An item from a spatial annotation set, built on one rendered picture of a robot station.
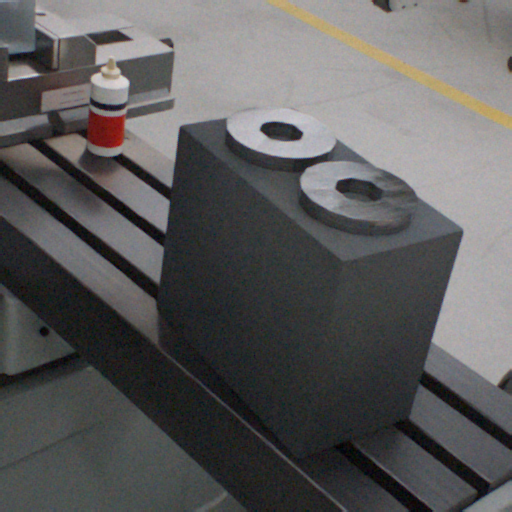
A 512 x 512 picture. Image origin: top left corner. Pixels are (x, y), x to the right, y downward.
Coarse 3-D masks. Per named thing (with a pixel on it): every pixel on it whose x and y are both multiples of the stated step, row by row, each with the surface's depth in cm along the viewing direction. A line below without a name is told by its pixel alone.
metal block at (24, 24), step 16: (0, 0) 119; (16, 0) 120; (32, 0) 121; (0, 16) 119; (16, 16) 121; (32, 16) 122; (0, 32) 120; (16, 32) 122; (32, 32) 123; (16, 48) 123; (32, 48) 124
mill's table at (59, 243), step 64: (0, 192) 114; (64, 192) 116; (128, 192) 118; (0, 256) 113; (64, 256) 106; (128, 256) 108; (64, 320) 107; (128, 320) 99; (128, 384) 102; (192, 384) 94; (448, 384) 99; (192, 448) 97; (256, 448) 90; (384, 448) 90; (448, 448) 91
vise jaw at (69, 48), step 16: (48, 16) 126; (48, 32) 122; (64, 32) 123; (80, 32) 124; (48, 48) 122; (64, 48) 123; (80, 48) 124; (96, 48) 126; (48, 64) 123; (64, 64) 124; (80, 64) 125
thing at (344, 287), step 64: (192, 128) 91; (256, 128) 90; (320, 128) 92; (192, 192) 92; (256, 192) 84; (320, 192) 82; (384, 192) 84; (192, 256) 94; (256, 256) 86; (320, 256) 79; (384, 256) 80; (448, 256) 84; (192, 320) 96; (256, 320) 88; (320, 320) 81; (384, 320) 84; (256, 384) 90; (320, 384) 83; (384, 384) 88; (320, 448) 88
